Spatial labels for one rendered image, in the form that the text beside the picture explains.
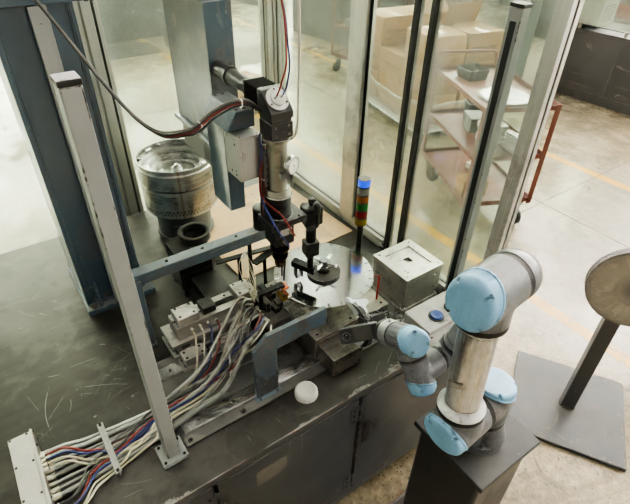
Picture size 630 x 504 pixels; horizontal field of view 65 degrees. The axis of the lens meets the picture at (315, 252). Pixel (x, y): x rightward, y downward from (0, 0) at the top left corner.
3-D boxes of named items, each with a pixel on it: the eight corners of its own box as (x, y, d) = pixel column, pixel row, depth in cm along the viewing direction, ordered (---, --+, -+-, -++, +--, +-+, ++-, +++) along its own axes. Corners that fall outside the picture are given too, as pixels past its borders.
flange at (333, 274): (341, 263, 168) (341, 257, 167) (339, 284, 160) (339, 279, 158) (308, 261, 169) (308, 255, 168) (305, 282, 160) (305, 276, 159)
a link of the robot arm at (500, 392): (516, 413, 135) (530, 381, 126) (486, 440, 128) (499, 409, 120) (479, 384, 142) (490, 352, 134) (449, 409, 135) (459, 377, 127)
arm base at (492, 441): (515, 437, 140) (525, 416, 134) (480, 465, 133) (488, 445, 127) (473, 399, 150) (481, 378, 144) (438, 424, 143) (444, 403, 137)
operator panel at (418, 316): (456, 311, 180) (464, 280, 171) (479, 330, 173) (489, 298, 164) (399, 344, 167) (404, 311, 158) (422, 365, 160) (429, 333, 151)
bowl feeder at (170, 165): (204, 203, 235) (194, 132, 213) (234, 235, 215) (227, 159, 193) (140, 223, 221) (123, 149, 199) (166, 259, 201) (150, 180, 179)
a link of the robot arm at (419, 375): (452, 380, 132) (441, 343, 130) (424, 402, 126) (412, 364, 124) (431, 375, 139) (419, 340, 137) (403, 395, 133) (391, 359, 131)
